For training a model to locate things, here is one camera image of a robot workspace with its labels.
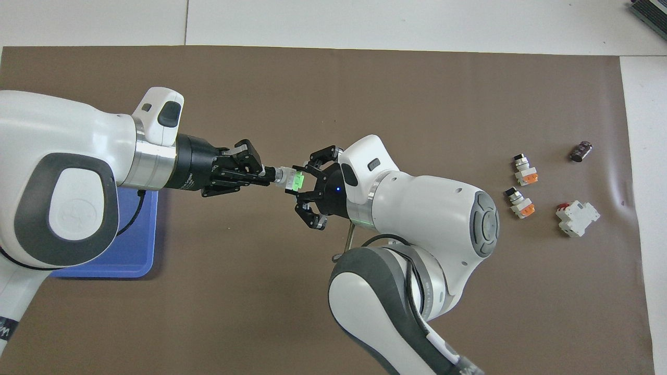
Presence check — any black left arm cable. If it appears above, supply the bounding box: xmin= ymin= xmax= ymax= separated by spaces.
xmin=117 ymin=190 xmax=147 ymax=238

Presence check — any white circuit breaker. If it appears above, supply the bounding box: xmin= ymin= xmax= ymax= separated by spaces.
xmin=555 ymin=201 xmax=601 ymax=238

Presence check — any grey ribbed device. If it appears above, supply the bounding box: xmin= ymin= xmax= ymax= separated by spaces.
xmin=628 ymin=0 xmax=667 ymax=34

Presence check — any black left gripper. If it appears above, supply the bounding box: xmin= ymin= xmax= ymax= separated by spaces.
xmin=172 ymin=134 xmax=277 ymax=198

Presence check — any orange selector switch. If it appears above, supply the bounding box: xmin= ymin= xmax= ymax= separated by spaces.
xmin=503 ymin=187 xmax=536 ymax=219
xmin=513 ymin=153 xmax=539 ymax=186

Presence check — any blue plastic tray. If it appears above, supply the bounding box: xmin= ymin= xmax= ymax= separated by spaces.
xmin=50 ymin=187 xmax=159 ymax=279

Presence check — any small dark capacitor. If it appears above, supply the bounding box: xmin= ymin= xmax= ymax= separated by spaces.
xmin=570 ymin=140 xmax=594 ymax=163

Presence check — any green selector switch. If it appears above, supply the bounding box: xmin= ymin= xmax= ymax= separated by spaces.
xmin=263 ymin=166 xmax=305 ymax=192

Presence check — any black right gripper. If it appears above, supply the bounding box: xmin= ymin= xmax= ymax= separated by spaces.
xmin=295 ymin=145 xmax=349 ymax=231

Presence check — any brown table mat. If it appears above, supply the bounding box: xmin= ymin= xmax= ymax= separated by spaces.
xmin=0 ymin=46 xmax=656 ymax=375

